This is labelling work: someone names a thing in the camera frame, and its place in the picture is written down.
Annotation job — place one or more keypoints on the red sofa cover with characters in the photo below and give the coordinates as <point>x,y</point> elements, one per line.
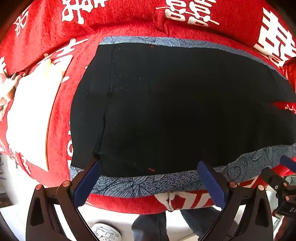
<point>49,46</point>

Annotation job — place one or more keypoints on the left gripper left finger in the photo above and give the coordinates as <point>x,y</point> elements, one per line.
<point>43,222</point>

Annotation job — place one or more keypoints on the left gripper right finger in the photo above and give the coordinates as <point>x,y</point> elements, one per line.
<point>256,222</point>

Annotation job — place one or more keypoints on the black pants with patterned waistband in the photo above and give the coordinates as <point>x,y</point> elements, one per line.
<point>149,109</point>

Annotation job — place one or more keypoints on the person's legs in jeans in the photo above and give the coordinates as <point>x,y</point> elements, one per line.
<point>156,226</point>

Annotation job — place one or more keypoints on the white cartoon slipper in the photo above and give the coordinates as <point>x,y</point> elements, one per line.
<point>106,232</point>

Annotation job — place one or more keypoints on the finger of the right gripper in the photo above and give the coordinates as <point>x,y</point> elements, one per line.
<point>288,163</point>

